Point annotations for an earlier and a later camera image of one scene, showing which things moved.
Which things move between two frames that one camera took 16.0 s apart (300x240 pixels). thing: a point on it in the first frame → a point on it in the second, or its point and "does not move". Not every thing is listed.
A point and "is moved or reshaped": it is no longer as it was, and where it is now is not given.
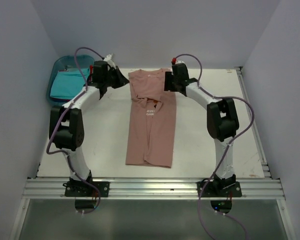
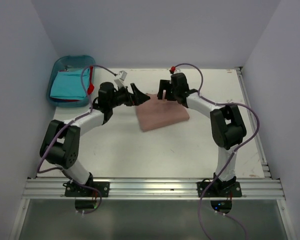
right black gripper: (169, 77) → (164, 85)
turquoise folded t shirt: (67, 84) does not move
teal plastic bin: (65, 63) does not move
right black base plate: (209, 190) does not move
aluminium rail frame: (153, 189) does not move
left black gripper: (121, 80) → (137, 98)
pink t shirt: (151, 123) is moved or reshaped
